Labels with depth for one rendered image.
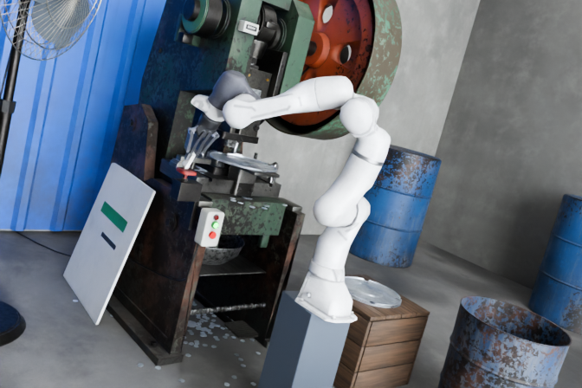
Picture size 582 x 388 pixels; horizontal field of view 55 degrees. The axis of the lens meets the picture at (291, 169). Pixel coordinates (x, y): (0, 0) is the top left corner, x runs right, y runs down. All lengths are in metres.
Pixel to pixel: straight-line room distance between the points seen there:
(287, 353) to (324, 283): 0.27
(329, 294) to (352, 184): 0.37
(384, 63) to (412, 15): 2.63
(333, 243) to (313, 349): 0.35
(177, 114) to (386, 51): 0.93
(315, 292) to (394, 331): 0.63
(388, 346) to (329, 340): 0.53
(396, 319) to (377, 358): 0.17
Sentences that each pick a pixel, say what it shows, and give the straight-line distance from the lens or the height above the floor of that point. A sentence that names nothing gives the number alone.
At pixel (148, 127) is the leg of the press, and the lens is 2.53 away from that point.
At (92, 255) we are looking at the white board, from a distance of 2.70.
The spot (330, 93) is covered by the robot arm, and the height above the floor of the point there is 1.14.
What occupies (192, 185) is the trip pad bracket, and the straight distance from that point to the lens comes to 2.09.
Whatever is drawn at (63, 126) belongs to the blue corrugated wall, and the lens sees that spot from 3.33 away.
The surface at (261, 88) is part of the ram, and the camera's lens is 2.39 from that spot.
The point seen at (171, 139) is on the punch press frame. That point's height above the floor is 0.79.
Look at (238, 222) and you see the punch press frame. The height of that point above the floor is 0.55.
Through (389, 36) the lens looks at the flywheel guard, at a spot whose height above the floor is 1.44.
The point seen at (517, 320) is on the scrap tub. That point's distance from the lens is 2.63.
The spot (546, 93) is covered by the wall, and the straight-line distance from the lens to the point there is 5.26.
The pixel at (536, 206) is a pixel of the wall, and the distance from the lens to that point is 5.17.
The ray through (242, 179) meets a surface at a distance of 2.32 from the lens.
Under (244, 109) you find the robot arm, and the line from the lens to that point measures 1.81.
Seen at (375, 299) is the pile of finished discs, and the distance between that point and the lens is 2.46.
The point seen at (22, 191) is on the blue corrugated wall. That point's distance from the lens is 3.34.
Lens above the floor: 1.13
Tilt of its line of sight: 8 degrees down
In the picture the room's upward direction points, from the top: 14 degrees clockwise
